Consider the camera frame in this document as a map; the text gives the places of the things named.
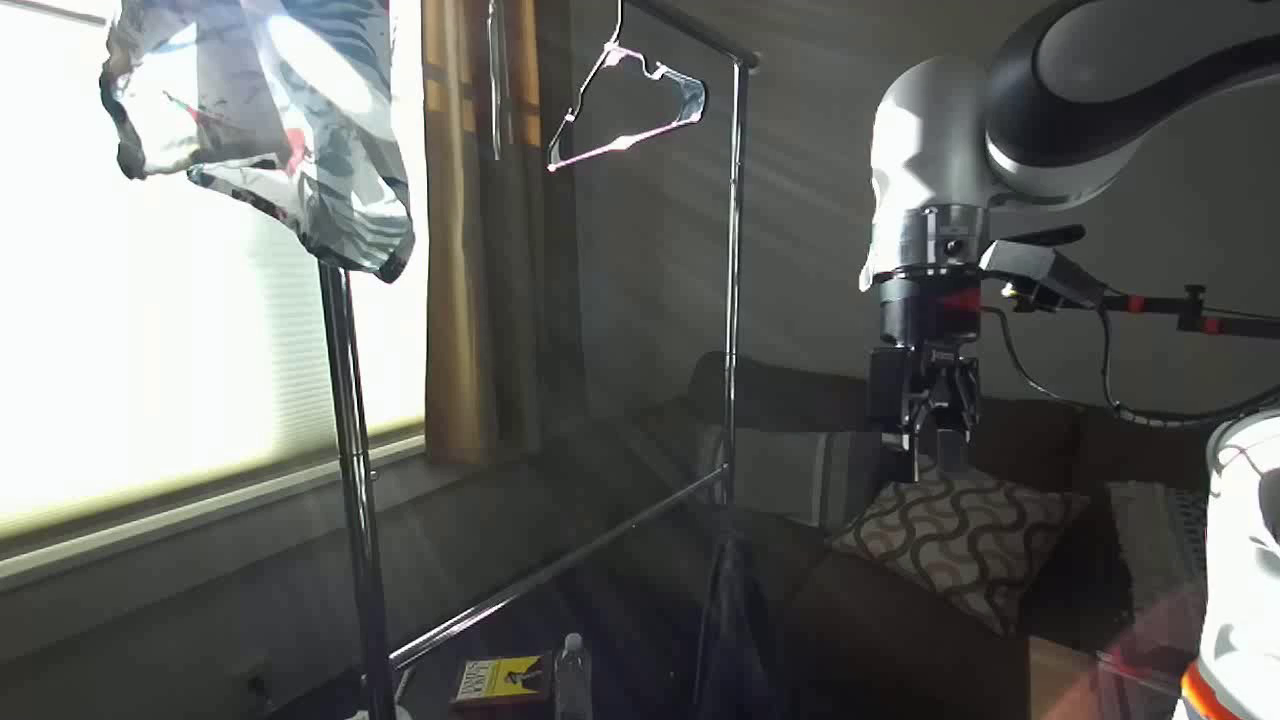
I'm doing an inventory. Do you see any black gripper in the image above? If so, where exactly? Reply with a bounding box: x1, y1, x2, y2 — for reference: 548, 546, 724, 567
869, 312, 992, 480

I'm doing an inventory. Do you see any wave patterned throw pillow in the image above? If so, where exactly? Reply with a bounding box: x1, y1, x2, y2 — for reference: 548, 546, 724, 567
833, 464, 1091, 636

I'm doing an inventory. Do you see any grey white striped cloth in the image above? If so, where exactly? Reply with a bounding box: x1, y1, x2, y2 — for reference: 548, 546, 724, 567
736, 424, 871, 531

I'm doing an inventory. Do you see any clear water bottle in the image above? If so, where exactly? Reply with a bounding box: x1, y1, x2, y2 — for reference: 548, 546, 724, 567
551, 629, 596, 720

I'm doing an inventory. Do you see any yellow box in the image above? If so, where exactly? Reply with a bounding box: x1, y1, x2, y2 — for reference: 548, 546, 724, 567
453, 652, 551, 708

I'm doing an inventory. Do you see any tan curtain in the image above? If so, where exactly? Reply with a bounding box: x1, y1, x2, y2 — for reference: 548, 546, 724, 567
418, 0, 551, 473

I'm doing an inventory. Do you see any chrome metal clothes rack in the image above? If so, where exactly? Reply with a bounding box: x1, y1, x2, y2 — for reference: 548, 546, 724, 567
316, 0, 764, 720

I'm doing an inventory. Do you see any grey white printed garment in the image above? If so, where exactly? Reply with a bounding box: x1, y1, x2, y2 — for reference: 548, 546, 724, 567
95, 0, 418, 289

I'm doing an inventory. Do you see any bright window with blind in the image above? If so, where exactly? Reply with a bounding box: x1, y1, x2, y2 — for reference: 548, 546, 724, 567
0, 0, 431, 542

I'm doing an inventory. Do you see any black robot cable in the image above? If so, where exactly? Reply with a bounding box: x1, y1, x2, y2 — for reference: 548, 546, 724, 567
992, 305, 1280, 430

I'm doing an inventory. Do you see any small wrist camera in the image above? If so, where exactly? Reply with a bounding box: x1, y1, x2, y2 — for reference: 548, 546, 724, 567
975, 226, 1124, 314

